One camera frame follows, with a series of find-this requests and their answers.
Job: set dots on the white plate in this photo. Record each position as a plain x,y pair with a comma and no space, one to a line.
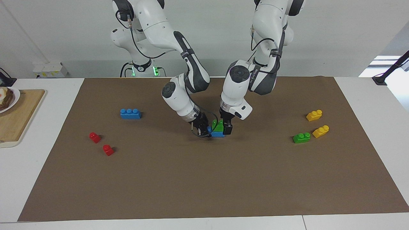
16,99

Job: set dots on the red one-stud brick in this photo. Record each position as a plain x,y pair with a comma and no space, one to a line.
108,150
95,138

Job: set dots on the plain green two-stud brick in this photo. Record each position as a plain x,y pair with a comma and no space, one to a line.
219,126

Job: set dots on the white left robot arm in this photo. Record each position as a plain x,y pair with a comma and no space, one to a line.
236,89

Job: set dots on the green brick with white stickers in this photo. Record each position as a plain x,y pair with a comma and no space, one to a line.
302,138

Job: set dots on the small black device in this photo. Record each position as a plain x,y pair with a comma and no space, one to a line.
4,81

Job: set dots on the yellow two-stud brick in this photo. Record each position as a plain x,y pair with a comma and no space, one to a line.
313,116
320,132

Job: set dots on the white power strip box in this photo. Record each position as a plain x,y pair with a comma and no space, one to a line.
51,70

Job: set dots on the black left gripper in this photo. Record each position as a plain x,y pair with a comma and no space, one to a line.
226,118

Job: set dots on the black camera stand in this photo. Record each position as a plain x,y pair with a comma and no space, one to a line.
380,80

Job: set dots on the brown paper table mat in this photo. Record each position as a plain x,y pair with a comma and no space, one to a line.
204,175

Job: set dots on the brown toast with egg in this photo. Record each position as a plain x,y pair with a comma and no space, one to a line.
6,100

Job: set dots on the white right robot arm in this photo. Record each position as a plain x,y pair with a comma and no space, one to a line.
179,99

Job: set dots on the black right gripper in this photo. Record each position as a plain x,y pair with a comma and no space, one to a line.
199,121

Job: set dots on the wooden cutting board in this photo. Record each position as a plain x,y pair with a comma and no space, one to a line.
16,124

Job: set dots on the blue three-stud brick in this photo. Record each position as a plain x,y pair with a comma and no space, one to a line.
131,115
218,134

